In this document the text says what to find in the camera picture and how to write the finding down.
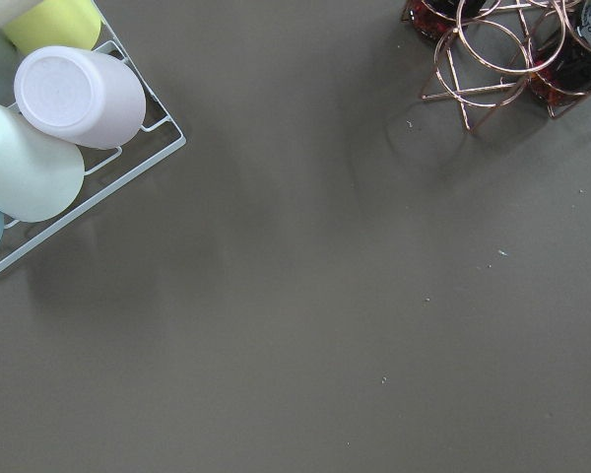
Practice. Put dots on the dark drink bottle back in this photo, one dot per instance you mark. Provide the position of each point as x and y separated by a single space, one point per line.
434 18

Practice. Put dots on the dark drink bottle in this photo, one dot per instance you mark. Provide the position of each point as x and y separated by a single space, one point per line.
434 18
568 55

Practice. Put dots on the pale pink cup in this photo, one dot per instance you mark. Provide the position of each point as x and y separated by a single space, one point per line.
84 97

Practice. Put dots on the pale mint cup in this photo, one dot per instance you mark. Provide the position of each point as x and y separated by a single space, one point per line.
40 176

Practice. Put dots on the yellow green cup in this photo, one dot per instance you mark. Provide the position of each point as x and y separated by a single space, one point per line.
56 22

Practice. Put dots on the dark drink bottle front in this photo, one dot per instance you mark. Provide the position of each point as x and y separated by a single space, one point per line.
568 55

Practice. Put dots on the white wire cup rack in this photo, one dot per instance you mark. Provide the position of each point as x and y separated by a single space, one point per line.
106 170

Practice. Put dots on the copper wire bottle rack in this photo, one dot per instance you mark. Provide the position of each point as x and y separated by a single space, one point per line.
486 63

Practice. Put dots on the wooden rack handle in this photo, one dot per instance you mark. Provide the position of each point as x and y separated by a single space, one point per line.
12 9

